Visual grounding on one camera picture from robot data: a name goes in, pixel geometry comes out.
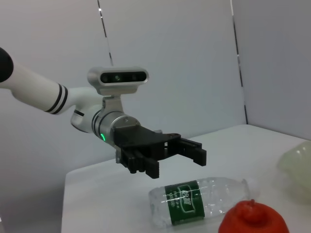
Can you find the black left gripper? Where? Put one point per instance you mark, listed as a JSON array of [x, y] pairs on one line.
[[138, 138]]

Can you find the clear green-label water bottle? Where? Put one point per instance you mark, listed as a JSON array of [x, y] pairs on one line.
[[184, 204]]

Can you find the red tomato-like fruit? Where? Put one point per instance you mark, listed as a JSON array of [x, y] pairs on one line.
[[252, 218]]

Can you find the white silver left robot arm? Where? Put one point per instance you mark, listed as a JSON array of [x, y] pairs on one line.
[[31, 82]]

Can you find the translucent wavy fruit plate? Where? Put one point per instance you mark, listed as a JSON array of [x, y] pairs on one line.
[[298, 167]]

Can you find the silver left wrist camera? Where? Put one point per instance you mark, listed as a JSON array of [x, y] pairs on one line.
[[121, 78]]

